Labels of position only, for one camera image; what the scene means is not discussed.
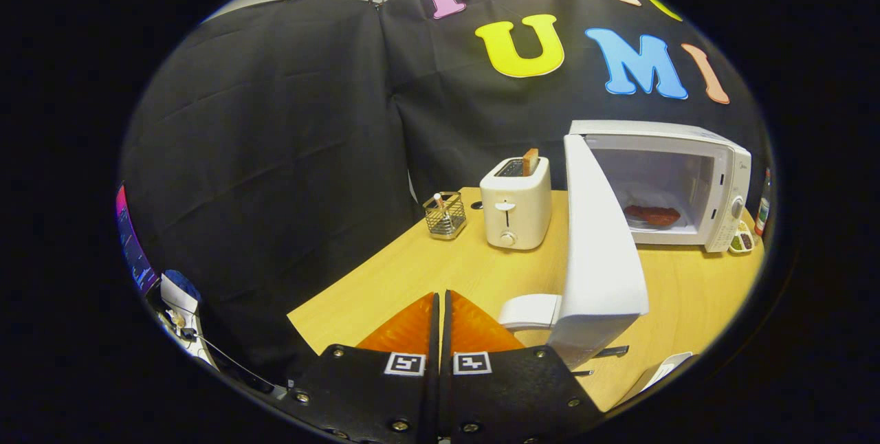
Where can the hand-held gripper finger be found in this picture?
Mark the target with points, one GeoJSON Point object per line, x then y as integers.
{"type": "Point", "coordinates": [433, 396]}
{"type": "Point", "coordinates": [447, 396]}

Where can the white toaster oven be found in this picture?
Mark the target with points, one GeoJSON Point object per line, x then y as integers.
{"type": "Point", "coordinates": [598, 258]}

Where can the brown meat piece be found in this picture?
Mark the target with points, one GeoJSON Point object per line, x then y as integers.
{"type": "Point", "coordinates": [653, 216]}

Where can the white pop-up toaster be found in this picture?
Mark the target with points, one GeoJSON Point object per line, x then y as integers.
{"type": "Point", "coordinates": [515, 217]}

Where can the white rectangular plate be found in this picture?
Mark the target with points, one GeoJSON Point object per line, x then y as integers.
{"type": "Point", "coordinates": [660, 372]}

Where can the brown bread slice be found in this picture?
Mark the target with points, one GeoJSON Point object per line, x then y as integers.
{"type": "Point", "coordinates": [530, 162]}

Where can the glass turntable plate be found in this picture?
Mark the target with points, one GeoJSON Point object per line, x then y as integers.
{"type": "Point", "coordinates": [634, 225]}

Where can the white and blue box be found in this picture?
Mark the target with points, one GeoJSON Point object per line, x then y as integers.
{"type": "Point", "coordinates": [179, 289]}

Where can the computer monitor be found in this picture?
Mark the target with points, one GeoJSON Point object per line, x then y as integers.
{"type": "Point", "coordinates": [134, 251]}

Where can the white divided dish of beans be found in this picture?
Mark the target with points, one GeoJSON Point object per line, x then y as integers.
{"type": "Point", "coordinates": [741, 241]}

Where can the clear plastic water bottle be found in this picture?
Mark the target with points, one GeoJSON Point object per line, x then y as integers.
{"type": "Point", "coordinates": [762, 210]}

